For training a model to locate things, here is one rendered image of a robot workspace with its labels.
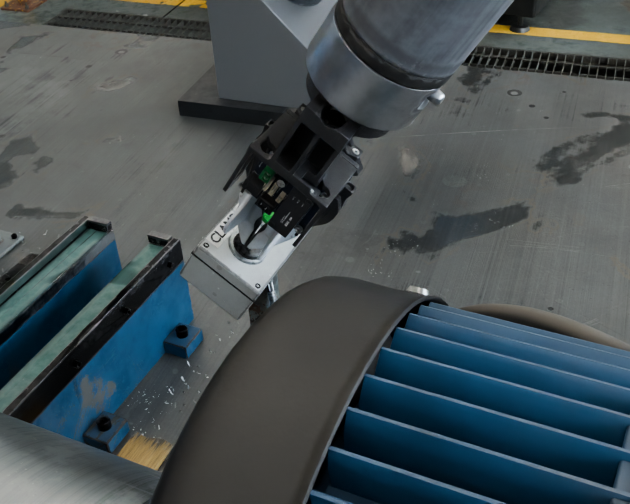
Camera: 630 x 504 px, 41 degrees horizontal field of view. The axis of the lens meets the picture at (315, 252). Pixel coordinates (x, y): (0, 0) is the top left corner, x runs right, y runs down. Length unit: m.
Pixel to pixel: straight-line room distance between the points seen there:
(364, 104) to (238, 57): 0.96
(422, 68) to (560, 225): 0.76
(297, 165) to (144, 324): 0.46
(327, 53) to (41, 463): 0.30
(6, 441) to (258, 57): 1.06
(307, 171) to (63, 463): 0.26
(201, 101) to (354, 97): 1.02
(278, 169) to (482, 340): 0.38
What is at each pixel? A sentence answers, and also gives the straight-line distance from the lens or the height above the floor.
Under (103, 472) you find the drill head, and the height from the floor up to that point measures 1.14.
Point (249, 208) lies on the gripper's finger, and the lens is 0.71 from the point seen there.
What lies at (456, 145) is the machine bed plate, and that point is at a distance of 1.45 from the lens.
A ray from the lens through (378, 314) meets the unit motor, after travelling 0.24.
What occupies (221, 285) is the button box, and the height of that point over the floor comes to 1.04.
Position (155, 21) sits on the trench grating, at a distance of 4.31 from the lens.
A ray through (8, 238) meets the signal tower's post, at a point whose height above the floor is 0.81.
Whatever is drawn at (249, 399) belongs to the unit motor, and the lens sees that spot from 0.22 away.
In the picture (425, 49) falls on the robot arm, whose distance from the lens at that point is 0.53.
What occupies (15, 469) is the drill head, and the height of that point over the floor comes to 1.16.
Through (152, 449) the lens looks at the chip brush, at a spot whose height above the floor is 0.81.
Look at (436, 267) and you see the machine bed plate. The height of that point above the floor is 0.80.
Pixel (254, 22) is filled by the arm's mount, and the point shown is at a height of 0.98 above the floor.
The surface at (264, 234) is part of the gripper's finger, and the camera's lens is 0.73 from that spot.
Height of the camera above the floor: 1.52
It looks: 37 degrees down
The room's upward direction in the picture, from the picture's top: 3 degrees counter-clockwise
